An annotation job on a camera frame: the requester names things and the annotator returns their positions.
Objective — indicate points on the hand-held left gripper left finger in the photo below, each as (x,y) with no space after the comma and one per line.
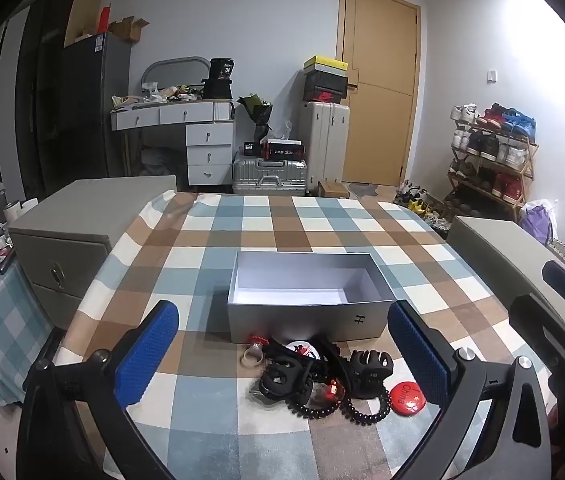
(146,357)

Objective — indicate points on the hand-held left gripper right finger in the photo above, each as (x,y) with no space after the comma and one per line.
(418,357)

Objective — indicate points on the red round badge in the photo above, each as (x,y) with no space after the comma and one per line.
(407,394)

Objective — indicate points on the small black hair claw clip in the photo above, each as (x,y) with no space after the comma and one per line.
(370,367)

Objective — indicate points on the silver storage box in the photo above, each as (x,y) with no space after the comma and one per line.
(292,322)

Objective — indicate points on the large black hair claw clip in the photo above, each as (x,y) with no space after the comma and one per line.
(282,377)

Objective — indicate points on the purple bag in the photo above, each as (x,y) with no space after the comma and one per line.
(537,222)

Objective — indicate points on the wooden shoe rack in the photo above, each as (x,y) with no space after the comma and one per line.
(492,187)

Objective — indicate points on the white round badge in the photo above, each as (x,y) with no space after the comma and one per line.
(298,347)

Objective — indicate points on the row of shoes on rack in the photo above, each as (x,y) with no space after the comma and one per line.
(492,145)

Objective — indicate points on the blue checkered cloth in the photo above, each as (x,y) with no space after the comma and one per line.
(2,330)

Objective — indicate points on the grey nightstand with drawers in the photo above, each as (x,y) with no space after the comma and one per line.
(87,220)

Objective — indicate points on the pile of shoes on floor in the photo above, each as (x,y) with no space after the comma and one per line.
(420,205)

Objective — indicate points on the checkered tablecloth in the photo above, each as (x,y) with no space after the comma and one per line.
(312,230)

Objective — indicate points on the grey floor mat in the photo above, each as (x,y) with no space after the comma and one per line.
(365,191)

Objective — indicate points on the small brown box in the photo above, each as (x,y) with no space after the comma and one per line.
(333,190)

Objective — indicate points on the silver ribbed suitcase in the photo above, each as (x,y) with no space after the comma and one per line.
(267,174)

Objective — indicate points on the white dressing table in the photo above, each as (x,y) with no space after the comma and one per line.
(207,135)

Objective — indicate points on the small black box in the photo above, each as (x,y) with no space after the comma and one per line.
(251,149)

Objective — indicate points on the wooden door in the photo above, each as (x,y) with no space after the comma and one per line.
(377,125)

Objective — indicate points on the white upright suitcase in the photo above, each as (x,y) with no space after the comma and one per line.
(322,140)

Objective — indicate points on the black box with red edges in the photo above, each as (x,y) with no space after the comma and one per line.
(285,151)

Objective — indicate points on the dark refrigerator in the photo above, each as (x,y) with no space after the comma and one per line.
(87,110)

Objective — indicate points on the pile of dressing table clutter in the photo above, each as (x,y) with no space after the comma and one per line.
(162,94)

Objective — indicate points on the dark wardrobe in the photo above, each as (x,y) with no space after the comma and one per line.
(42,110)

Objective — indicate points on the black wrapped bouquet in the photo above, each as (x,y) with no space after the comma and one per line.
(257,112)

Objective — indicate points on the oval mirror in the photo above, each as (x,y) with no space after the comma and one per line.
(177,72)

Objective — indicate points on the black paper bag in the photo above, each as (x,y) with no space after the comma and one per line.
(218,80)

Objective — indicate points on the dark grey shoe box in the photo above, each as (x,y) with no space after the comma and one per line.
(325,78)

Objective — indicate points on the yellow shoe box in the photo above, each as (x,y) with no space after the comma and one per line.
(325,63)

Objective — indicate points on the open cardboard box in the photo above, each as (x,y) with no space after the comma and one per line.
(130,29)

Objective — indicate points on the tall flat cardboard box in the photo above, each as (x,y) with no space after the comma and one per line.
(82,10)

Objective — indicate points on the white wall switch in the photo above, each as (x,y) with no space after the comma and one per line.
(492,76)

